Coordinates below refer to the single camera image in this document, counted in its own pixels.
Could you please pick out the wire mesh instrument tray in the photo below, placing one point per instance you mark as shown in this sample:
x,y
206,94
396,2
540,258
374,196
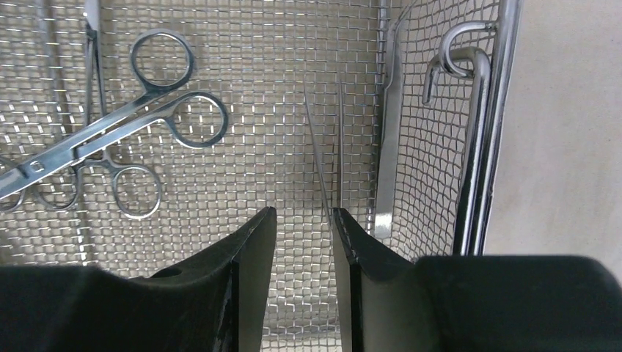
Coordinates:
x,y
256,56

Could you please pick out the beige cloth wrap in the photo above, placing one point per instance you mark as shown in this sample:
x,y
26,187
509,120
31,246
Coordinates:
x,y
558,184

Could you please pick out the surgical scissors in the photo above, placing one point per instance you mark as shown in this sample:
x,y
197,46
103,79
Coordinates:
x,y
111,128

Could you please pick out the thin steel tweezers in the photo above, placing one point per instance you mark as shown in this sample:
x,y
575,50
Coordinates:
x,y
318,155

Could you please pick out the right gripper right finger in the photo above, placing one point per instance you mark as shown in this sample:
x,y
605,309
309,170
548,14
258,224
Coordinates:
x,y
469,303

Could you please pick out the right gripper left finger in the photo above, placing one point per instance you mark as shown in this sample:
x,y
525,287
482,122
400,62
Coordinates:
x,y
215,300

